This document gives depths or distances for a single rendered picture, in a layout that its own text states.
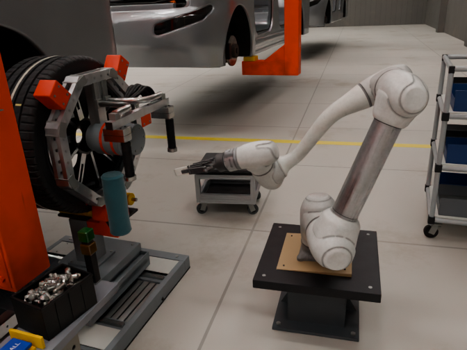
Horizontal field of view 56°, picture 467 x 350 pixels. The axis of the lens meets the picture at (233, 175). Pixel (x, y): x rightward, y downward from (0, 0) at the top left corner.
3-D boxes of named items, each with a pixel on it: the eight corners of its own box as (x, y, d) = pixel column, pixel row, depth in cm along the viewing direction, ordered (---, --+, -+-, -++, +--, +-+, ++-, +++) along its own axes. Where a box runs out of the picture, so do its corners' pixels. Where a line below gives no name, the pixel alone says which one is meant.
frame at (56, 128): (137, 173, 219) (121, 61, 199) (149, 174, 216) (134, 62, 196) (63, 223, 171) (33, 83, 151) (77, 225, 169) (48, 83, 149)
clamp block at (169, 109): (156, 115, 194) (155, 103, 192) (174, 116, 191) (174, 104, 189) (151, 118, 189) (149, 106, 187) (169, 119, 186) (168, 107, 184)
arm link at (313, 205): (333, 229, 199) (332, 185, 191) (344, 250, 182) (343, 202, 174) (297, 232, 199) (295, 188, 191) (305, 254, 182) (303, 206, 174)
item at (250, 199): (195, 215, 301) (192, 169, 288) (207, 193, 334) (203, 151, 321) (257, 217, 293) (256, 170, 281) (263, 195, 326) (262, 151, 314)
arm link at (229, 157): (233, 151, 169) (219, 154, 171) (240, 172, 172) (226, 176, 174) (239, 144, 178) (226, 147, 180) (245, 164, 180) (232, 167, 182)
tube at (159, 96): (127, 97, 195) (124, 73, 191) (165, 98, 188) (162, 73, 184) (103, 106, 179) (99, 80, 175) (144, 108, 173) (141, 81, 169)
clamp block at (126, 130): (111, 137, 164) (109, 123, 162) (132, 139, 161) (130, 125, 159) (103, 142, 160) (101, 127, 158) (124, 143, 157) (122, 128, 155)
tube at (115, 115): (100, 107, 177) (96, 81, 173) (141, 109, 171) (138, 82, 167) (71, 119, 162) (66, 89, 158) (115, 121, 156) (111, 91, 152)
